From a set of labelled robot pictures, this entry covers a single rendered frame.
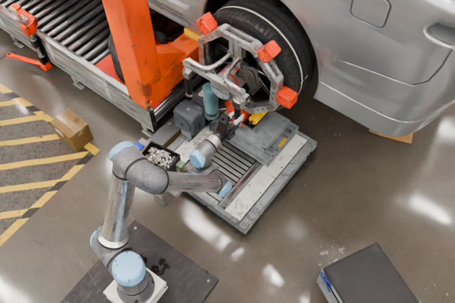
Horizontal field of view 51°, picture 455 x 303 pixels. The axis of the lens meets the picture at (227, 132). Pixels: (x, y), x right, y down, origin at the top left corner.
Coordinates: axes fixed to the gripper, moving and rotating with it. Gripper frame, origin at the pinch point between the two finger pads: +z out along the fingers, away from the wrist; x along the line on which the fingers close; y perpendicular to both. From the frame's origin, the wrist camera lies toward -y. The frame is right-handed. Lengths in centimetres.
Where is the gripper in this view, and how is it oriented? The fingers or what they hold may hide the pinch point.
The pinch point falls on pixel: (240, 112)
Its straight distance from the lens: 252.8
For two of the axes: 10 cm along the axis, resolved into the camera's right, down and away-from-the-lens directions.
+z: 6.2, -6.4, 4.5
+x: 7.8, 5.0, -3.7
